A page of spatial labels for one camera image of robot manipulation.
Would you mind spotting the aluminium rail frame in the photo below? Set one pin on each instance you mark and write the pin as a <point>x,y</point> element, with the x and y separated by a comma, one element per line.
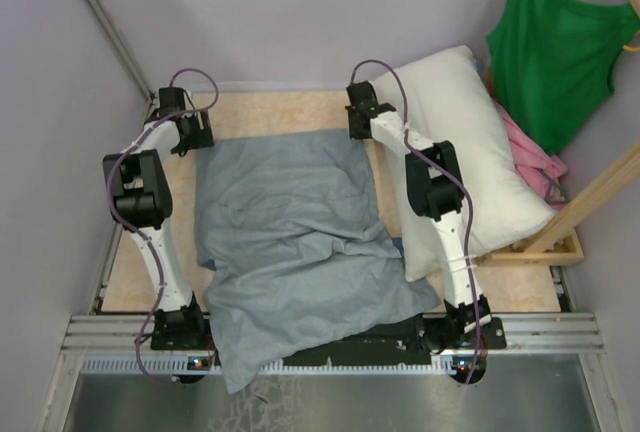
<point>550,377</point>

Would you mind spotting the white pillow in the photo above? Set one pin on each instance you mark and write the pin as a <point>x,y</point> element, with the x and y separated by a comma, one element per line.
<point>444,99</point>

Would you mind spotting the pink shirt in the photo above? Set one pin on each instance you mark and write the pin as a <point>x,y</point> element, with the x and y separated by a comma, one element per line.
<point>531,162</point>

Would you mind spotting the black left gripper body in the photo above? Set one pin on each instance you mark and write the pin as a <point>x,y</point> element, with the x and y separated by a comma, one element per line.
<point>199,138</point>

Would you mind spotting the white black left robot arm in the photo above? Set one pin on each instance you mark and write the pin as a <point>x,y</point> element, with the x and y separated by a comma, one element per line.
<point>139,195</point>

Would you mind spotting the green tank top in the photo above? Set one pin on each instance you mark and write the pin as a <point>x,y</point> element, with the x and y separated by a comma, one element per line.
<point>552,63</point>

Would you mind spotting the grey-blue pillowcase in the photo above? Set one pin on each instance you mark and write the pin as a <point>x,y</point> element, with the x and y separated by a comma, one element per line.
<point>290,227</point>

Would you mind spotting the wooden clothes rack frame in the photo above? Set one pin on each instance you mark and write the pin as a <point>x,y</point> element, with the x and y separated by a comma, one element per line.
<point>557,244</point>

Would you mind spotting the white slotted cable duct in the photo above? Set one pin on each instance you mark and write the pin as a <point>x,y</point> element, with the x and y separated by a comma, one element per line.
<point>193,364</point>

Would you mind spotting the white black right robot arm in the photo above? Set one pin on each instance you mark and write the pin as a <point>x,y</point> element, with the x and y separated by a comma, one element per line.
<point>433,189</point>

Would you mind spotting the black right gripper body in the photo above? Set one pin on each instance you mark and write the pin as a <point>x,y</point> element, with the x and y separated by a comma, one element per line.
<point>352,129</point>

